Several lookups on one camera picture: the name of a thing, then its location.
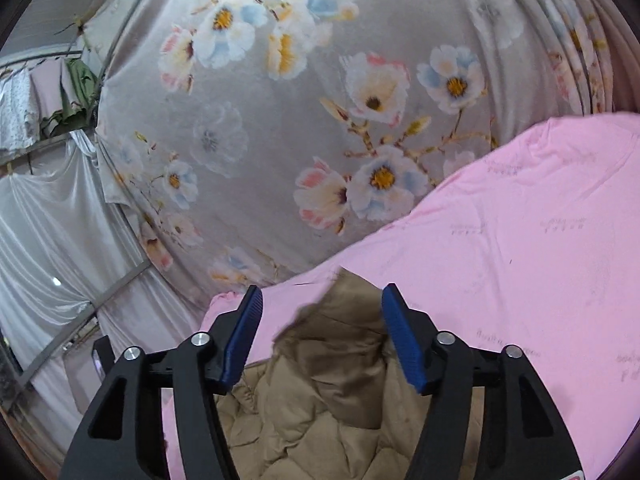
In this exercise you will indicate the grey floral curtain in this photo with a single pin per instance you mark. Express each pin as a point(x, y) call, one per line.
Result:
point(257, 138)

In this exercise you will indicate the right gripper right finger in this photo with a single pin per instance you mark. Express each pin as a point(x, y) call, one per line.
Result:
point(523, 434)

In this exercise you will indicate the white lace hanging garment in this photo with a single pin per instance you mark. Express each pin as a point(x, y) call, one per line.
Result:
point(19, 124)

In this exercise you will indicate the khaki puffer jacket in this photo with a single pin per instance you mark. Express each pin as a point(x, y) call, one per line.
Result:
point(331, 400)

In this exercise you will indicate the pink bed sheet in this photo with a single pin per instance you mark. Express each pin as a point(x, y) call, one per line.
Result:
point(536, 244)

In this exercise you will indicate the green hanging garment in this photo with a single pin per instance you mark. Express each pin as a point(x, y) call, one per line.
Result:
point(79, 92)

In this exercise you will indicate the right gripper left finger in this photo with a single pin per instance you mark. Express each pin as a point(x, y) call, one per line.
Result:
point(121, 435)

